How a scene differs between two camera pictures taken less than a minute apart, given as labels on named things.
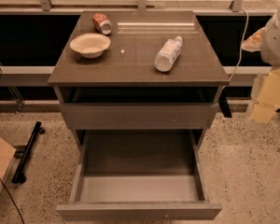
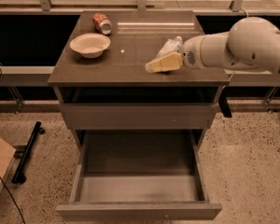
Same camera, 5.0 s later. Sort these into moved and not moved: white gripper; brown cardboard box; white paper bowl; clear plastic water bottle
Moved: white gripper
Not moved: clear plastic water bottle; brown cardboard box; white paper bowl
